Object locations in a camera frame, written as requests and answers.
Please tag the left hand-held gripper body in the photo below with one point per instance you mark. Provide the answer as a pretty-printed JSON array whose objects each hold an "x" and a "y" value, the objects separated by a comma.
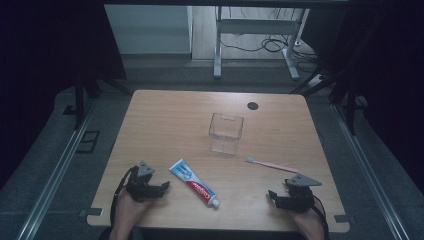
[{"x": 141, "y": 186}]

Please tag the white panel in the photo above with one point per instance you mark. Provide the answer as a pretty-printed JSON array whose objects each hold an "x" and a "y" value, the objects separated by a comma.
[{"x": 148, "y": 30}]

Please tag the person's left hand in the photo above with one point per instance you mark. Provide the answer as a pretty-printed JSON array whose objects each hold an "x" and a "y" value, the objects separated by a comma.
[{"x": 128, "y": 211}]

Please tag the white desk frame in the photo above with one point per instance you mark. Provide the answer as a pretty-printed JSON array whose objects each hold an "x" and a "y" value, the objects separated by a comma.
[{"x": 256, "y": 26}]

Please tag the clear plastic cup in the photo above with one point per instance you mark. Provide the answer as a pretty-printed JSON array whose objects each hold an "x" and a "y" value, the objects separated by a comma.
[{"x": 226, "y": 135}]

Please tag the aluminium floor rail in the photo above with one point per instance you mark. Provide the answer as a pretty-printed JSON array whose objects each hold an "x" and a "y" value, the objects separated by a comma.
[
  {"x": 366, "y": 173},
  {"x": 55, "y": 176}
]

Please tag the person's right hand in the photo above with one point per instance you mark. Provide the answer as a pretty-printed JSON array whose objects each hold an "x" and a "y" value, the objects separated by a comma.
[{"x": 308, "y": 220}]

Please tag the dark curtain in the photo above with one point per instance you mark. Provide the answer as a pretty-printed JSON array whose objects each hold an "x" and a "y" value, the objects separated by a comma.
[
  {"x": 393, "y": 83},
  {"x": 40, "y": 66}
]

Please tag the black round table grommet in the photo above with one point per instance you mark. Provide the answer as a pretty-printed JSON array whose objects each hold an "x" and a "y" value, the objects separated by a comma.
[{"x": 252, "y": 106}]

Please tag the pink toothbrush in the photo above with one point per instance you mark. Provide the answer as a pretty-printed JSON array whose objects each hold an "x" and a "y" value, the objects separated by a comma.
[{"x": 273, "y": 165}]

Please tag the blue red toothpaste tube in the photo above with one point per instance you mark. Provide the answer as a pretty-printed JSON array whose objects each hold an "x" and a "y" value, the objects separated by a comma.
[{"x": 195, "y": 183}]

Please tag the black metal stand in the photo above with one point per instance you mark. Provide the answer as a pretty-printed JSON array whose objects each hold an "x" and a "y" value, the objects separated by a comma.
[
  {"x": 79, "y": 103},
  {"x": 350, "y": 106}
]

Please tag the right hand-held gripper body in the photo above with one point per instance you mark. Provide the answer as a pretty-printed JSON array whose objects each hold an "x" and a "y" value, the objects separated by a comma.
[{"x": 300, "y": 196}]

